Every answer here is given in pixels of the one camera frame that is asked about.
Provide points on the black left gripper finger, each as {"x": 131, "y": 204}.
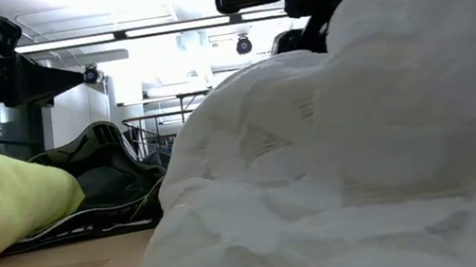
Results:
{"x": 48, "y": 84}

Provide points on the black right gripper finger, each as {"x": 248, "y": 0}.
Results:
{"x": 304, "y": 39}

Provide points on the black Puma underwear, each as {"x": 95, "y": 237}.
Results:
{"x": 107, "y": 187}

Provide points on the large white cloth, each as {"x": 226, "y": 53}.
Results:
{"x": 366, "y": 156}

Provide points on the black ceiling spotlight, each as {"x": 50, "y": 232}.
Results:
{"x": 90, "y": 74}
{"x": 243, "y": 45}

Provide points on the long ceiling light strip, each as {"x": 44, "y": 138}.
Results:
{"x": 70, "y": 43}

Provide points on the distant black table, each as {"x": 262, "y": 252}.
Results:
{"x": 179, "y": 96}

